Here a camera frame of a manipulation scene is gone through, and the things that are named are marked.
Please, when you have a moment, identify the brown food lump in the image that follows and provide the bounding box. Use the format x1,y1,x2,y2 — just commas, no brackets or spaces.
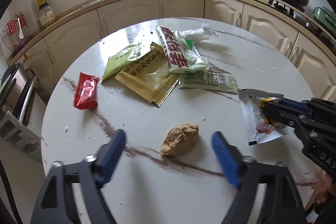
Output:
160,123,199,157

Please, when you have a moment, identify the white rolling rack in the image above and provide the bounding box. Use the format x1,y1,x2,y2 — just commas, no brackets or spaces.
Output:
0,111,43,163

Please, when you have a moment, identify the white foil sachet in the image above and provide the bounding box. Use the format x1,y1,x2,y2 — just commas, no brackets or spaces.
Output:
239,88,289,146

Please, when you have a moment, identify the wire dish rack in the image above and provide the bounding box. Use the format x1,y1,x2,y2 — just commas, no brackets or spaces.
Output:
0,13,33,52

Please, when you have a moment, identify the clear plastic wrap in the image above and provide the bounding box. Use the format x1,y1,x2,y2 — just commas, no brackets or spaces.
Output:
180,23,219,41

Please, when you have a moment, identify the black steel rice cooker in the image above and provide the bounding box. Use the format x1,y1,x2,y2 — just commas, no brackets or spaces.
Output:
0,63,37,125

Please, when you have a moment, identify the round white marble table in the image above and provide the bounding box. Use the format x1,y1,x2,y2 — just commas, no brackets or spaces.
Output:
41,18,336,224

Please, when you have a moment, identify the red snack packet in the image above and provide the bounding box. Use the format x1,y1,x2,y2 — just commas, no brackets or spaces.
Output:
73,72,100,110

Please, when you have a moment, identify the glass jar with white lid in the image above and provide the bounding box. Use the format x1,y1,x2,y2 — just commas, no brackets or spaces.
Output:
39,4,56,29

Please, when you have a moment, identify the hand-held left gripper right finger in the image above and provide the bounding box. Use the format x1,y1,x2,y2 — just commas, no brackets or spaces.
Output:
211,131,308,224

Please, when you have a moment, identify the person's right hand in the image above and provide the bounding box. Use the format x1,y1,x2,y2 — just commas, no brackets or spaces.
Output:
315,172,336,205

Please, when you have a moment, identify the beige kitchen countertop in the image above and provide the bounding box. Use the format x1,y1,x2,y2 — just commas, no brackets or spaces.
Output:
5,0,336,45

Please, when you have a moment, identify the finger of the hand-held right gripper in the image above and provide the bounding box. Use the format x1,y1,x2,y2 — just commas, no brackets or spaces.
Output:
278,98,315,115
262,102,305,128

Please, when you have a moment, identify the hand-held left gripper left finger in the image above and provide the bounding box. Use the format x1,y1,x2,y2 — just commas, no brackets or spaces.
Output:
31,129,127,224

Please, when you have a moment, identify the green foil packet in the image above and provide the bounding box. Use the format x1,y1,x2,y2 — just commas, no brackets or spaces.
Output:
101,43,143,81

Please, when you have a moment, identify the red white noodle packet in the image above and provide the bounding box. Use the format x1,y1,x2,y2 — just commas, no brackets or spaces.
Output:
156,25,209,73

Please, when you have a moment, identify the black gas stove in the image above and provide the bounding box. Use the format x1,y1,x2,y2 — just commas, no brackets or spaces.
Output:
252,0,336,39

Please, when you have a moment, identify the white green barcode packet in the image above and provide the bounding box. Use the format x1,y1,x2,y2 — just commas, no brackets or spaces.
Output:
178,71,238,94

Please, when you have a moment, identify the yellow foil packet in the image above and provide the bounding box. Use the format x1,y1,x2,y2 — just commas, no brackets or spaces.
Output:
115,42,180,107

